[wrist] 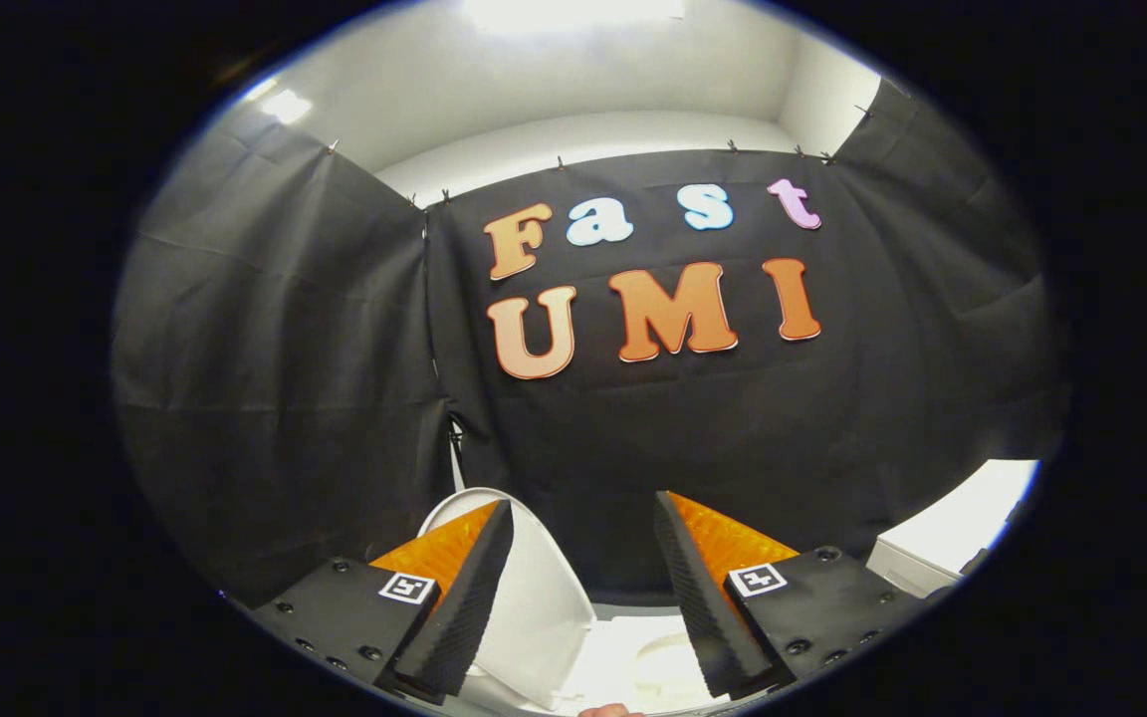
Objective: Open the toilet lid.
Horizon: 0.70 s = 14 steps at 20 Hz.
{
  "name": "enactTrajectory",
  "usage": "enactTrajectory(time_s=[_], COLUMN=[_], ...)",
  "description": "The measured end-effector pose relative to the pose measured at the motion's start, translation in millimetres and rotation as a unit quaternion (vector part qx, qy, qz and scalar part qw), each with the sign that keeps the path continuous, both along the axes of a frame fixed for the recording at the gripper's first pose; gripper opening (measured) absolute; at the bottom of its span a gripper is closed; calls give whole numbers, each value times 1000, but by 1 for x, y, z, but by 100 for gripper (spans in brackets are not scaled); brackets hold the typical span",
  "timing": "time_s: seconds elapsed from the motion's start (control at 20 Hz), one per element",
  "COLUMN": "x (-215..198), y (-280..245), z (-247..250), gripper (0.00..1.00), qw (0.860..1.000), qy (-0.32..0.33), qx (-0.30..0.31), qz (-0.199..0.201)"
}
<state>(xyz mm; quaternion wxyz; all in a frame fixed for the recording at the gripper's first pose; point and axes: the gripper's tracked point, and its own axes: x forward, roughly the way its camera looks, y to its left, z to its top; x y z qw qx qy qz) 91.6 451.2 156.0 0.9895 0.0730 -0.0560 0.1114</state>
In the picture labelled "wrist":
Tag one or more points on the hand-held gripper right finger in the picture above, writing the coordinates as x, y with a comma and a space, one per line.
698, 597

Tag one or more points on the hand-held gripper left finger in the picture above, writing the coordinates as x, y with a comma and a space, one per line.
469, 597

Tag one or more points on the ceiling light panel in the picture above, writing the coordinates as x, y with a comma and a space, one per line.
287, 105

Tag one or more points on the white drawer cabinet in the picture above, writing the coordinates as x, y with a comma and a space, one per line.
952, 528

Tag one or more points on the black backdrop cloth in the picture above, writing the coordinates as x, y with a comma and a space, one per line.
683, 428

